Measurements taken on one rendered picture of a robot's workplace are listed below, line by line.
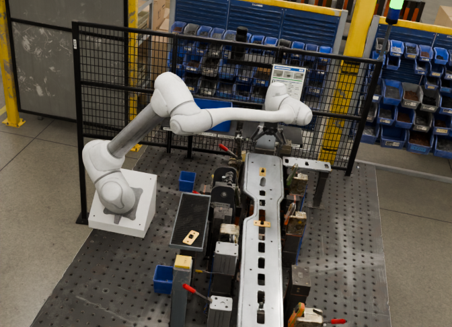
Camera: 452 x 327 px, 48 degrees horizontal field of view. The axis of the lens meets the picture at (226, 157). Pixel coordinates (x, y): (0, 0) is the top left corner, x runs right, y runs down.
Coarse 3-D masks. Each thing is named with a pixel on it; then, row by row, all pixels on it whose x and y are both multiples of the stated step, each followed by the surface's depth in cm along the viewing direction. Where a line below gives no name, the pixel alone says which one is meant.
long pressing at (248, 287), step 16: (256, 160) 303; (272, 160) 305; (256, 176) 288; (272, 176) 290; (256, 192) 275; (272, 192) 277; (256, 208) 263; (272, 208) 265; (272, 224) 254; (256, 240) 243; (272, 240) 244; (256, 256) 233; (272, 256) 234; (240, 272) 223; (256, 272) 224; (272, 272) 226; (240, 288) 215; (256, 288) 217; (272, 288) 218; (240, 304) 208; (256, 304) 209; (272, 304) 210; (240, 320) 201; (256, 320) 202; (272, 320) 203
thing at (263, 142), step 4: (264, 104) 300; (264, 108) 301; (260, 124) 307; (260, 132) 310; (276, 132) 309; (264, 136) 311; (268, 136) 311; (272, 136) 310; (260, 140) 312; (264, 140) 312; (268, 140) 312; (272, 140) 312; (256, 144) 314; (260, 144) 314; (264, 144) 314; (268, 144) 314; (272, 144) 313; (264, 148) 315; (268, 148) 315; (272, 148) 315
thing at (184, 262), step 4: (176, 256) 205; (180, 256) 205; (184, 256) 205; (188, 256) 206; (176, 260) 203; (180, 260) 203; (184, 260) 203; (188, 260) 204; (176, 264) 201; (180, 264) 201; (184, 264) 202; (188, 264) 202
